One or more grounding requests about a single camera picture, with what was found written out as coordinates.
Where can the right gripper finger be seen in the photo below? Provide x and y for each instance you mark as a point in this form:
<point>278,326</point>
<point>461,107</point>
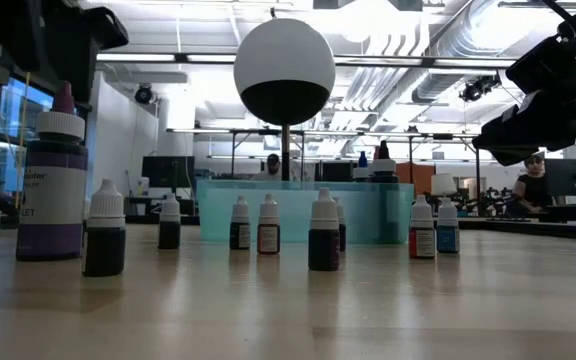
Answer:
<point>523,142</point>
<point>528,107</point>

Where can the large black dye bottle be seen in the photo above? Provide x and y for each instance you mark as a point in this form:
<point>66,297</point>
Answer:
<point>384,167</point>

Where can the large pink dye bottle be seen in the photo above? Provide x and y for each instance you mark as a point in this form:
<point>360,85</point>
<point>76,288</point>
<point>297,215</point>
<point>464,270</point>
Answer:
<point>375,152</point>

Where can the large violet dye bottle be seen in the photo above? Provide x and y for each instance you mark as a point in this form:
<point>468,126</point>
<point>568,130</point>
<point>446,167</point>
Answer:
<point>53,200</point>

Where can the large blue dye bottle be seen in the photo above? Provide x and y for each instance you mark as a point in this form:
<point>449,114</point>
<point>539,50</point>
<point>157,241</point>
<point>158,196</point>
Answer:
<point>362,172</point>

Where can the small dark brown dye bottle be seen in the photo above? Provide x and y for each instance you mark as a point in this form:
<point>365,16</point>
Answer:
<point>169,235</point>

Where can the small black dye bottle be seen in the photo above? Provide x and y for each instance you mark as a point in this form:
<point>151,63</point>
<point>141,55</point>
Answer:
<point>240,237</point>

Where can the person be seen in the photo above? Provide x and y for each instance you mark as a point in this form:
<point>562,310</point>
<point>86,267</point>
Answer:
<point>272,172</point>
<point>530,187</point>

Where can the black track spotlight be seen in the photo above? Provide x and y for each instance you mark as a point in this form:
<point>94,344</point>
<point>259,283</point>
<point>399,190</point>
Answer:
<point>480,87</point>

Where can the ceiling light bar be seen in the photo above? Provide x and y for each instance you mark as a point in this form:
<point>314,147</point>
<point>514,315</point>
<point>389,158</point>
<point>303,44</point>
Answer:
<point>160,58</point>
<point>418,62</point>

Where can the white lampshade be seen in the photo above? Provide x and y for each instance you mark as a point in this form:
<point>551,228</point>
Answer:
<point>443,184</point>

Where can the orange partition panel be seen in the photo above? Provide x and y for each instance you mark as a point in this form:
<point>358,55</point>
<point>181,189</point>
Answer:
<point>413,180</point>

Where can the small blue dye bottle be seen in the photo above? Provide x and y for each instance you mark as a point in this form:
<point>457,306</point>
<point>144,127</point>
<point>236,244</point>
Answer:
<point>448,240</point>

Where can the small red dye bottle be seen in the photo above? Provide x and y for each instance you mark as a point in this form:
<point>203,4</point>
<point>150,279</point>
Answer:
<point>422,242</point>

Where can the white jug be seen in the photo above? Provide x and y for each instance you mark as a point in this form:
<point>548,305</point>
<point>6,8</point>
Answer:
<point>143,187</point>

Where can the small violet dye bottle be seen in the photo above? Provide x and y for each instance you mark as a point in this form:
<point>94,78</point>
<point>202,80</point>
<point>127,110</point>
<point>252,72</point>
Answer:
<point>342,235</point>

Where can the white black globe lamp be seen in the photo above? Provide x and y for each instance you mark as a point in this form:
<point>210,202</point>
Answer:
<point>283,50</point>

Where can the small dark purple dye bottle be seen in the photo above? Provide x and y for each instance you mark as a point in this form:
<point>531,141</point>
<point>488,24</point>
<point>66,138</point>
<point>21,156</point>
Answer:
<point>324,250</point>

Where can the translucent teal plastic bin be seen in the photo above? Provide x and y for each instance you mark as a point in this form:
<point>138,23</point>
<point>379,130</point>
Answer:
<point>293,220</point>

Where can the black ceiling camera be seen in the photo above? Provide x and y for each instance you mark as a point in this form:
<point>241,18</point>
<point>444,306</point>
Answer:
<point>144,94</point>

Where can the silver ceiling air duct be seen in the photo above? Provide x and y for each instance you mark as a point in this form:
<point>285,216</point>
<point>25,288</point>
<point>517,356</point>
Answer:
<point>438,87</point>

